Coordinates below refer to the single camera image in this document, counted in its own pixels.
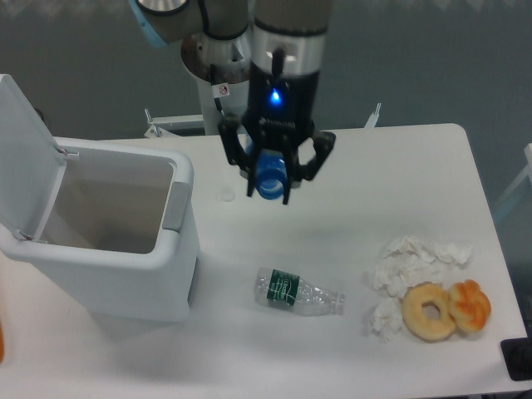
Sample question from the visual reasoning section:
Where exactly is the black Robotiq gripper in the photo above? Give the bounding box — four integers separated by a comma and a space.
218, 68, 336, 205

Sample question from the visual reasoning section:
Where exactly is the blue plastic bottle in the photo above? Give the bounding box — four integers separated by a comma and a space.
246, 150, 288, 200

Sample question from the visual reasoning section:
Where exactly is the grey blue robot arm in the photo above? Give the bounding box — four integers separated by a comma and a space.
130, 1, 336, 202

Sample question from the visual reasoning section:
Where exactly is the white bottle cap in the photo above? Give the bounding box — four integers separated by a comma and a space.
219, 187, 236, 203

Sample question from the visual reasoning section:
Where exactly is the clear bottle green label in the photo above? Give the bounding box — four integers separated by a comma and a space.
254, 268, 345, 317

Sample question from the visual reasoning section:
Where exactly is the white trash can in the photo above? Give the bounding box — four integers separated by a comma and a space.
1, 74, 200, 322

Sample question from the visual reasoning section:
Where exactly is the large crumpled white tissue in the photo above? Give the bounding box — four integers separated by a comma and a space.
371, 235, 473, 299

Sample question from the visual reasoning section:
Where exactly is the small crumpled white tissue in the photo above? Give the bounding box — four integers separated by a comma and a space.
369, 298, 403, 342

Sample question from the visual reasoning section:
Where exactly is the orange glazed pastry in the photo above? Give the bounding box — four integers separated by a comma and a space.
448, 279, 491, 333

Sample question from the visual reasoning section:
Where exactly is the black device at edge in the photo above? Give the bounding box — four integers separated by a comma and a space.
500, 337, 531, 382

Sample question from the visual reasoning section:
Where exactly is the orange object at edge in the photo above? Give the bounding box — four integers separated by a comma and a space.
0, 321, 5, 364

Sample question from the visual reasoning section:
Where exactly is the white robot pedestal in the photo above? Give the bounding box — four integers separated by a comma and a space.
143, 32, 259, 139

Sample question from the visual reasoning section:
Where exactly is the plain ring donut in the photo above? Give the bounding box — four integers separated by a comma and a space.
401, 283, 456, 342

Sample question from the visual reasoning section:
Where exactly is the white frame at right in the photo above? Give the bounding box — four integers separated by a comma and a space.
492, 144, 531, 224

